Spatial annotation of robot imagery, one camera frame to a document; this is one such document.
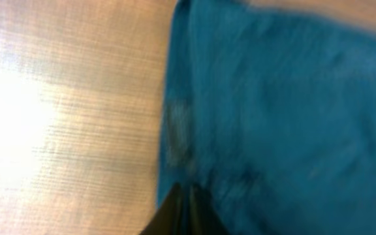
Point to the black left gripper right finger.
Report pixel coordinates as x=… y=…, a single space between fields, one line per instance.
x=203 y=219

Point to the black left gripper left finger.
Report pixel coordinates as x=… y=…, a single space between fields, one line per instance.
x=171 y=216

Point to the dark blue shorts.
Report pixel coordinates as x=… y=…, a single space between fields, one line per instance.
x=273 y=113

